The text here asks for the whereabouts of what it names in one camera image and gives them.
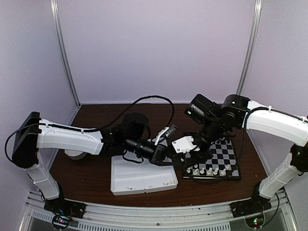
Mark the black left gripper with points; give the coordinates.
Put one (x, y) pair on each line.
(160, 152)

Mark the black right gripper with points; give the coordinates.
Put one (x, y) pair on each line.
(198, 158)

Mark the white plastic compartment tray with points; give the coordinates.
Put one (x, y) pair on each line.
(124, 173)

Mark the black white chess board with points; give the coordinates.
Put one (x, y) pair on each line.
(222, 155)

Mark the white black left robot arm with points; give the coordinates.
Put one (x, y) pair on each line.
(37, 133)

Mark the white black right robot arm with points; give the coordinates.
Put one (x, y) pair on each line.
(241, 112)

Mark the row of black chess pieces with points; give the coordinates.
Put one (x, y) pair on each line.
(223, 140)

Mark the white scalloped bowl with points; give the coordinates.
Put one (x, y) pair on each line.
(75, 155)

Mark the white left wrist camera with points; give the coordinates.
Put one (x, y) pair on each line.
(164, 134)

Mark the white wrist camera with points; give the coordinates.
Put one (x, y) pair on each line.
(184, 145)
(164, 134)

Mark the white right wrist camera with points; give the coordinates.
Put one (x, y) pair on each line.
(184, 145)

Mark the front aluminium rail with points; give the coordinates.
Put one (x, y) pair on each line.
(212, 217)

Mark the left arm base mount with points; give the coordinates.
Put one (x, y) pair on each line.
(64, 212)

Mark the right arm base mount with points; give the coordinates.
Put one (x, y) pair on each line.
(252, 211)

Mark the right aluminium frame post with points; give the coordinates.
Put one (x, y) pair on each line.
(251, 44)

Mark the aluminium frame post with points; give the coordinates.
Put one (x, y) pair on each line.
(63, 53)
(251, 44)

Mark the left aluminium frame post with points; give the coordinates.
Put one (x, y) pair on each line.
(63, 53)

